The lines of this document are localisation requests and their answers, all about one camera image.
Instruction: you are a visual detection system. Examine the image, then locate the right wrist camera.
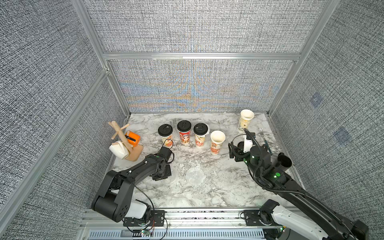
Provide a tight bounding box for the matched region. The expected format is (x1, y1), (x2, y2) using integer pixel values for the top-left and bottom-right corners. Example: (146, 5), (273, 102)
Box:
(243, 133), (256, 153)

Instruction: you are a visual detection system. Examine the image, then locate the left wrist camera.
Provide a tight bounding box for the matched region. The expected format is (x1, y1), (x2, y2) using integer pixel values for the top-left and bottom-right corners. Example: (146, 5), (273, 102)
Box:
(157, 147), (175, 164)

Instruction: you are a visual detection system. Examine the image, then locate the red patterned paper cup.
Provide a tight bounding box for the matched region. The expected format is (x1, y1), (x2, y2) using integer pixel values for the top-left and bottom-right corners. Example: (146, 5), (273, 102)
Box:
(178, 130), (191, 145)

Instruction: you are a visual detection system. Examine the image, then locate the wooden mug tree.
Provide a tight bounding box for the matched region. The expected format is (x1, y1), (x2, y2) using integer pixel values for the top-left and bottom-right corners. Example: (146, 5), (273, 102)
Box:
(108, 121), (144, 162)

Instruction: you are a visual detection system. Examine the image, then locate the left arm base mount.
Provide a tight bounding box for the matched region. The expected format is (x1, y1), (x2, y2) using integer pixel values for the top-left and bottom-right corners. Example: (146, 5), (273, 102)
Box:
(123, 210), (166, 229)

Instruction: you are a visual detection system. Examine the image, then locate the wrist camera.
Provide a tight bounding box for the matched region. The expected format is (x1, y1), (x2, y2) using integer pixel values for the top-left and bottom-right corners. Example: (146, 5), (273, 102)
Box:
(157, 147), (175, 164)
(243, 133), (256, 153)

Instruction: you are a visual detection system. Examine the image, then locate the green handled fork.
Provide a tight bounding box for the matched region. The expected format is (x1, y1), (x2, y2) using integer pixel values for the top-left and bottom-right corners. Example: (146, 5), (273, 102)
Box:
(259, 128), (273, 155)

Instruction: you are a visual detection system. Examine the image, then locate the white mug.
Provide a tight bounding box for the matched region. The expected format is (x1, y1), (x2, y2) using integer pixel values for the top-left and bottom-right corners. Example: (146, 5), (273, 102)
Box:
(109, 141), (130, 159)

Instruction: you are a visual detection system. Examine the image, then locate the black cup lid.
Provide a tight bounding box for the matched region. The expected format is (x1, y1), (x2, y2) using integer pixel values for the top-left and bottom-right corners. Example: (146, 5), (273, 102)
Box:
(158, 124), (173, 137)
(177, 120), (192, 133)
(194, 123), (210, 136)

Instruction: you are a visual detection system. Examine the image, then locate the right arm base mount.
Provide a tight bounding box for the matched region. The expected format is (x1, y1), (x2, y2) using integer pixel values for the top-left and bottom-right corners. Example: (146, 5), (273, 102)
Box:
(240, 210), (263, 227)

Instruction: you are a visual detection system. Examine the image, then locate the orange mug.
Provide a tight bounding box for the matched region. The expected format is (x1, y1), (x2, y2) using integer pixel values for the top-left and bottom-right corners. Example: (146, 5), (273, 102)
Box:
(125, 131), (141, 147)

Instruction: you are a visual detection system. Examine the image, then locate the yellow patterned paper cup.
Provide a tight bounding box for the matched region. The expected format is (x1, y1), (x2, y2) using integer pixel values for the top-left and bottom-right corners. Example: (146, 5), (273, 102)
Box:
(158, 124), (173, 149)

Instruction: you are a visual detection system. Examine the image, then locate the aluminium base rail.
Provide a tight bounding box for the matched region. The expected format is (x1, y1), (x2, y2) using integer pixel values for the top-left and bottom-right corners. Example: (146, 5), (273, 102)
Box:
(76, 207), (308, 240)

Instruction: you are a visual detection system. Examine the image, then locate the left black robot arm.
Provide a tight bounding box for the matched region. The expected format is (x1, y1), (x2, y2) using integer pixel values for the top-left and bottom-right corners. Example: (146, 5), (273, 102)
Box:
(91, 147), (175, 222)

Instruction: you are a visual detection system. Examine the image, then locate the black mug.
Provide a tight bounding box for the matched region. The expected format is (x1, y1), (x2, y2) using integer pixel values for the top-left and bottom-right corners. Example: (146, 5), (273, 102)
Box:
(275, 153), (293, 172)

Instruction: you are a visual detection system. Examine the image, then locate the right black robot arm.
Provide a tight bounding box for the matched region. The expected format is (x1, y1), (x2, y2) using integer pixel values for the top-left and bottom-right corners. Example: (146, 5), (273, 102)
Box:
(229, 143), (369, 240)

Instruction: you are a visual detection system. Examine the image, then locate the red flower paper cup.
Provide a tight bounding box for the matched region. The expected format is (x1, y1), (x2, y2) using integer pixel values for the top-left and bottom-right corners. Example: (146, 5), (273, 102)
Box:
(211, 131), (226, 155)

